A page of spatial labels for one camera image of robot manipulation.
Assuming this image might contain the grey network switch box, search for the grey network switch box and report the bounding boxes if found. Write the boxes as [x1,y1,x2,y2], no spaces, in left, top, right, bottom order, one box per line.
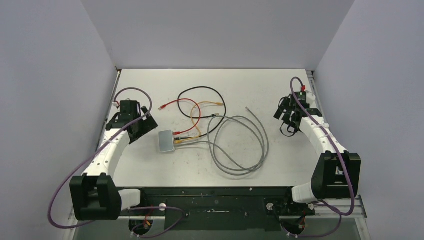
[158,129,175,153]

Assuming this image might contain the red ethernet cable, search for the red ethernet cable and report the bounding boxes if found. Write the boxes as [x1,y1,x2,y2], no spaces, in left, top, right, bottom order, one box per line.
[158,98,202,136]

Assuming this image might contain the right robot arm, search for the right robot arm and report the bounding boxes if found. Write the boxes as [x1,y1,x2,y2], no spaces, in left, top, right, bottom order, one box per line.
[274,91,361,214]

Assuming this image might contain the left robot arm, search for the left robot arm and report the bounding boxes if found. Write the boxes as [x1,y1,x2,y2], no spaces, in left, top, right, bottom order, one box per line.
[69,100,158,221]

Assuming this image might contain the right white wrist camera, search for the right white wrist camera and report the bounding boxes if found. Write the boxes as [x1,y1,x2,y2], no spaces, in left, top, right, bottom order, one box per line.
[299,90,316,105]

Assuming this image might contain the aluminium left side rail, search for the aluminium left side rail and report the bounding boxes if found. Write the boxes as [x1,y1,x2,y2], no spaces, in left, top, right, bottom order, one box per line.
[96,69,122,149]

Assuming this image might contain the aluminium rail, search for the aluminium rail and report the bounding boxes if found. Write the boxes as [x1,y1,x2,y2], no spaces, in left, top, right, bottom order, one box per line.
[96,69,122,149]
[306,70,347,188]
[85,194,367,221]

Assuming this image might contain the yellow ethernet cable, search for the yellow ethernet cable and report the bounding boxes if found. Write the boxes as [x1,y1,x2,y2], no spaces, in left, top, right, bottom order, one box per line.
[174,101,225,144]

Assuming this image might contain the aluminium right side rail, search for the aluminium right side rail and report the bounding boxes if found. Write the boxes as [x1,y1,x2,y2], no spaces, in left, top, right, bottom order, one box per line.
[306,70,347,188]

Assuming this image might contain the grey ethernet cable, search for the grey ethernet cable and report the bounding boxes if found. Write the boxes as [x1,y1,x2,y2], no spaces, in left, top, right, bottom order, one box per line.
[174,106,270,177]

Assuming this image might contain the black ethernet cable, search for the black ethernet cable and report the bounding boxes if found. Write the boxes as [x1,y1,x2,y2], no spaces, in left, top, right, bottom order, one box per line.
[174,86,227,140]

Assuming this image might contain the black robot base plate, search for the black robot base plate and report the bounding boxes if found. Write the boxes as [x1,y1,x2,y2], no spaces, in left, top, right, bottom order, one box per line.
[116,186,350,236]

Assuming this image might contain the aluminium front rail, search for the aluminium front rail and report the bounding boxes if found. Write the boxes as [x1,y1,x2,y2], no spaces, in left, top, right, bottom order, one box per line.
[85,194,367,221]

